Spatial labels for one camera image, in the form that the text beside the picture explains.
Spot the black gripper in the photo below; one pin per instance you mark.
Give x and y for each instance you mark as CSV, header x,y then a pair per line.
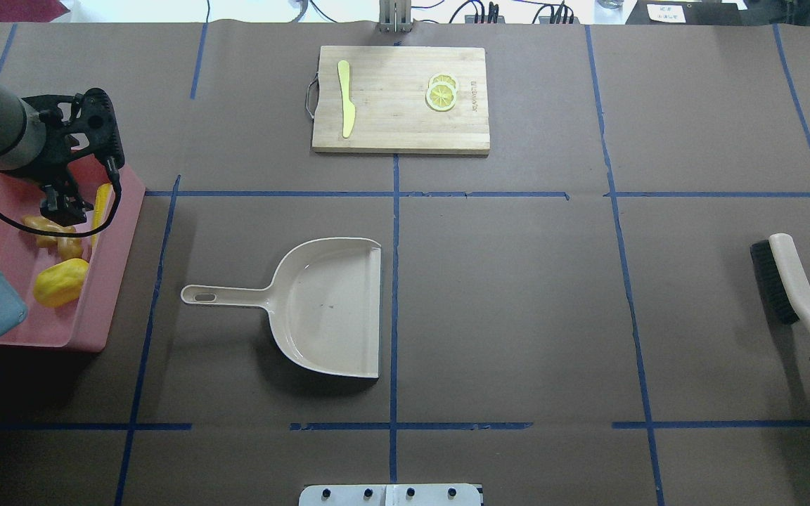
x,y
58,152

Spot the yellow toy corn cob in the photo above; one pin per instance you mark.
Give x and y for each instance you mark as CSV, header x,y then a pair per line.
x,y
104,195

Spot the beige brush black bristles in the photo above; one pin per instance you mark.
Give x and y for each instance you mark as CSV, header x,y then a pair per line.
x,y
782,280

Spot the beige plastic dustpan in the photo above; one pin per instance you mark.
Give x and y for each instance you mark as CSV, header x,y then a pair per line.
x,y
323,305

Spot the pink plastic bin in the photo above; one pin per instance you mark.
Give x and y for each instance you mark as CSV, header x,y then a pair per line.
x,y
82,324

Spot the red folded cloth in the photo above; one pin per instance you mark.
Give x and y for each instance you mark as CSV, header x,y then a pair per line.
x,y
31,11

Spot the yellow plastic knife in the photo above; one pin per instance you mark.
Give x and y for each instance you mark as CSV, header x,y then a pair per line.
x,y
348,108

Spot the wooden cutting board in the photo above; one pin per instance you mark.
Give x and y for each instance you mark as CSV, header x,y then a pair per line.
x,y
388,89

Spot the front toy lemon slice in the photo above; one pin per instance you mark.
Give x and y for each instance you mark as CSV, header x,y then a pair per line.
x,y
441,96

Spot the toy lemon slice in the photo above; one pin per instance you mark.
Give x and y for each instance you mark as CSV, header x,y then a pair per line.
x,y
443,78
441,96

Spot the rear toy lemon slice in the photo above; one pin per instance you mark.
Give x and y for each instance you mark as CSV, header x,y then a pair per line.
x,y
443,78

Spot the black box with label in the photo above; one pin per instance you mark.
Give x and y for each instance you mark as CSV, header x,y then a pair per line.
x,y
685,13

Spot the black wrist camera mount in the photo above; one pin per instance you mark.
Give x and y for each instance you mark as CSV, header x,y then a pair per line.
x,y
77,126

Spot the metal camera pole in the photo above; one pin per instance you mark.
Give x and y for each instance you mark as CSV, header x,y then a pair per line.
x,y
395,16

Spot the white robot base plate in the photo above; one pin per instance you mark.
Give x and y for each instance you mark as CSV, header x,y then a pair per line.
x,y
392,494

